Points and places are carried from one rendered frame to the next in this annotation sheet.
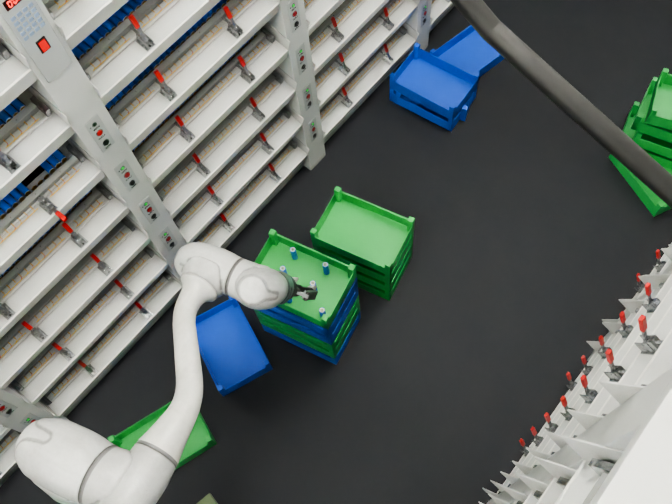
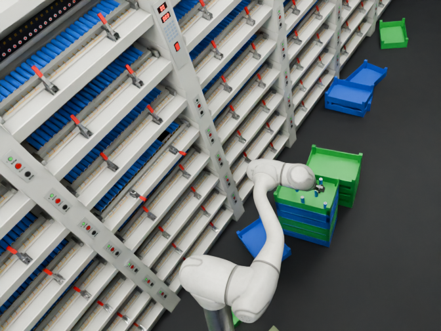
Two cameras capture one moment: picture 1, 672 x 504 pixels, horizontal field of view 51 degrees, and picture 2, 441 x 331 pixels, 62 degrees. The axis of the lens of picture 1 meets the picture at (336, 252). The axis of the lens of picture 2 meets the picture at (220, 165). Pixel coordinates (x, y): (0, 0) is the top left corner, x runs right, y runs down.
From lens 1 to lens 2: 0.55 m
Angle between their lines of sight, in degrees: 14
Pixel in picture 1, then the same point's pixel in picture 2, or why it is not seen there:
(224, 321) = (258, 231)
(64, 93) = (184, 78)
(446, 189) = (369, 146)
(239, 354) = not seen: hidden behind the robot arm
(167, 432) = (270, 253)
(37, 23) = (174, 33)
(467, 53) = (361, 79)
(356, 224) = (327, 163)
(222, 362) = not seen: hidden behind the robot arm
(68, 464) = (216, 275)
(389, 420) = (370, 275)
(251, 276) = (297, 166)
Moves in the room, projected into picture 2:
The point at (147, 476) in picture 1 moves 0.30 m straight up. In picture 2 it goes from (266, 278) to (251, 238)
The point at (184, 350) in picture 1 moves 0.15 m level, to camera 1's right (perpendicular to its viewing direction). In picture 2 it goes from (266, 211) to (304, 200)
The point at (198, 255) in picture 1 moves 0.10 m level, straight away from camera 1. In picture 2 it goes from (261, 163) to (247, 150)
